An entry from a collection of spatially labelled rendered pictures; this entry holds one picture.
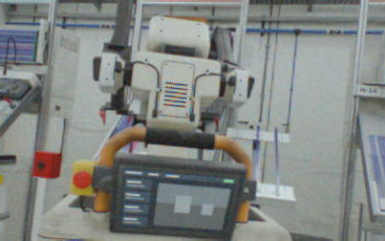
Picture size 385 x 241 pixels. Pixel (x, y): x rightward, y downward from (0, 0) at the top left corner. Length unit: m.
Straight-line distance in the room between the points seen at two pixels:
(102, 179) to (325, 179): 3.17
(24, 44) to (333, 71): 2.81
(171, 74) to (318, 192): 2.86
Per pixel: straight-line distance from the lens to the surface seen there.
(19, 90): 2.76
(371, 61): 2.48
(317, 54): 3.81
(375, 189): 1.90
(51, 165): 2.30
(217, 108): 2.14
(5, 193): 2.78
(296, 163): 3.70
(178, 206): 0.70
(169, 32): 1.16
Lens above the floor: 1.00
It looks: 2 degrees up
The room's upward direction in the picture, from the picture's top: 6 degrees clockwise
